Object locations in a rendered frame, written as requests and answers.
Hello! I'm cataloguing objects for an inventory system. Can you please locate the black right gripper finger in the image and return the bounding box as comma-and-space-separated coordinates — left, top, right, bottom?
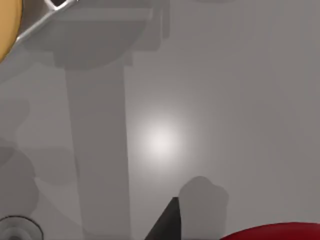
144, 196, 182, 240

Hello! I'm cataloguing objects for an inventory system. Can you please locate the red round object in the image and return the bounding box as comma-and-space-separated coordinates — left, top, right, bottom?
217, 221, 320, 240

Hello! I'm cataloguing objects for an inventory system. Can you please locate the grey round metal object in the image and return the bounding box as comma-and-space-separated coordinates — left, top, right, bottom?
0, 215, 44, 240

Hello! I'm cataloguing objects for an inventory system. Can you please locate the yellow round object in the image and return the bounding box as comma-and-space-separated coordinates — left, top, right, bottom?
0, 0, 23, 63

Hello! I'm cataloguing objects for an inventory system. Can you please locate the silver metal frame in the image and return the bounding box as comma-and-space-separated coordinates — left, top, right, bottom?
15, 0, 79, 44

